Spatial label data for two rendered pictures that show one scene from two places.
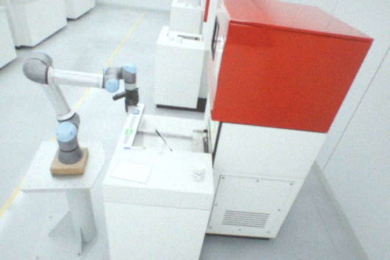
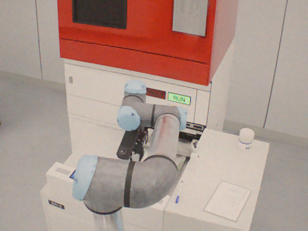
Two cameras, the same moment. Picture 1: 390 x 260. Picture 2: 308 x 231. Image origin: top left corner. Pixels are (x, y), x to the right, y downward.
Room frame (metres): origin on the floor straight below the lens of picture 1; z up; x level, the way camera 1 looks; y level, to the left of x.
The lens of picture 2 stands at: (0.93, 1.52, 2.11)
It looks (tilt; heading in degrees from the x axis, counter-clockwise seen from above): 33 degrees down; 294
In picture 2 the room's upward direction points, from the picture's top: 2 degrees clockwise
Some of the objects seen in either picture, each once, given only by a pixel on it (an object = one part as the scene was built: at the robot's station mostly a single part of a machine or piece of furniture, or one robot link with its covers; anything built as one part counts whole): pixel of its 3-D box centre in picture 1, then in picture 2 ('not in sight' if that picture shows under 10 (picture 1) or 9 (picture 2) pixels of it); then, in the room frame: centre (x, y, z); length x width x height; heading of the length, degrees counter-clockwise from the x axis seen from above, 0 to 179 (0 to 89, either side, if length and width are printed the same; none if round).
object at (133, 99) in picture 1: (131, 96); (135, 133); (1.48, 0.44, 1.25); 0.09 x 0.08 x 0.12; 95
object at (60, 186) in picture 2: (132, 129); (105, 196); (1.61, 0.47, 0.89); 0.55 x 0.09 x 0.14; 5
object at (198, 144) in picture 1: (197, 145); (162, 143); (1.57, -0.04, 0.87); 0.36 x 0.08 x 0.03; 5
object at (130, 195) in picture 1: (161, 176); (222, 185); (1.18, 0.17, 0.89); 0.62 x 0.35 x 0.14; 95
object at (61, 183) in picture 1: (70, 169); not in sight; (1.24, 0.79, 0.75); 0.45 x 0.44 x 0.13; 104
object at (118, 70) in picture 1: (112, 74); (135, 113); (1.43, 0.53, 1.40); 0.11 x 0.11 x 0.08; 18
